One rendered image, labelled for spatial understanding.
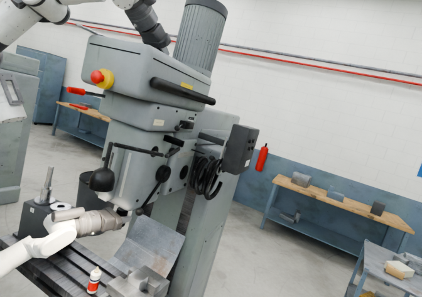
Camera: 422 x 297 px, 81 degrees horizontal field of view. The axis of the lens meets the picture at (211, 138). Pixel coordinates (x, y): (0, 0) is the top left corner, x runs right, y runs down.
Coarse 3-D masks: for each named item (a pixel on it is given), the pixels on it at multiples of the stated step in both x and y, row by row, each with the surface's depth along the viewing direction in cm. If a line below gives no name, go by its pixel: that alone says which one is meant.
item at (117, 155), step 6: (114, 150) 86; (120, 150) 87; (114, 156) 86; (120, 156) 88; (114, 162) 86; (120, 162) 88; (114, 168) 87; (120, 168) 89; (114, 174) 88; (114, 186) 90; (102, 192) 88; (108, 192) 88; (114, 192) 91; (102, 198) 88; (108, 198) 89
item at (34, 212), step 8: (32, 200) 121; (56, 200) 127; (24, 208) 118; (32, 208) 117; (40, 208) 116; (48, 208) 118; (56, 208) 117; (64, 208) 119; (24, 216) 118; (32, 216) 117; (40, 216) 116; (24, 224) 118; (32, 224) 117; (40, 224) 116; (24, 232) 119; (32, 232) 118; (40, 232) 116
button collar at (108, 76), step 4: (104, 68) 73; (104, 72) 73; (108, 72) 72; (104, 76) 73; (108, 76) 72; (112, 76) 73; (104, 80) 73; (108, 80) 72; (112, 80) 73; (96, 84) 74; (100, 84) 73; (104, 84) 73; (108, 84) 73; (112, 84) 74; (100, 88) 74; (104, 88) 73; (108, 88) 74
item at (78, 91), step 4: (68, 88) 75; (72, 88) 76; (76, 88) 77; (80, 88) 79; (68, 92) 76; (72, 92) 76; (76, 92) 77; (80, 92) 78; (84, 92) 79; (88, 92) 81; (92, 92) 83; (96, 96) 85; (100, 96) 86; (104, 96) 88
